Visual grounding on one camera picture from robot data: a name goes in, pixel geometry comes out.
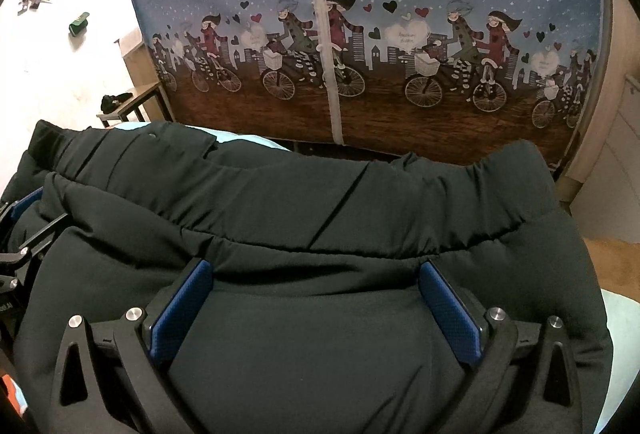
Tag blue fabric wardrobe cover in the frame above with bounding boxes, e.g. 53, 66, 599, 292
131, 0, 605, 170

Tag small wooden side table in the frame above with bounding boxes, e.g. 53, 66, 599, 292
96, 82, 174, 128

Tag green wall hook holder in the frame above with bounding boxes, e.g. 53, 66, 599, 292
68, 12, 90, 38

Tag white drawer cabinet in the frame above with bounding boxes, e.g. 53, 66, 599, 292
570, 74, 640, 243

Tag black padded winter jacket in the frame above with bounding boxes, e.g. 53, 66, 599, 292
1, 121, 613, 433

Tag black item on table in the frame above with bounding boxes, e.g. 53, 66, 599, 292
100, 92, 134, 114

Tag colourful patchwork bed quilt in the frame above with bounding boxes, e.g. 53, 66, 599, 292
585, 238, 639, 433

